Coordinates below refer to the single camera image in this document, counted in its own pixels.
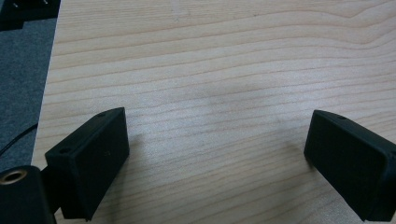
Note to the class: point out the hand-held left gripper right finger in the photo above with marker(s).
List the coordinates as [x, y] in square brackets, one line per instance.
[348, 161]

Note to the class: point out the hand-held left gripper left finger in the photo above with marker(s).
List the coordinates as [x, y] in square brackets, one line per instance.
[90, 165]

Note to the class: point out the black stand base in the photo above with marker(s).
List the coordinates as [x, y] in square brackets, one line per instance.
[28, 11]

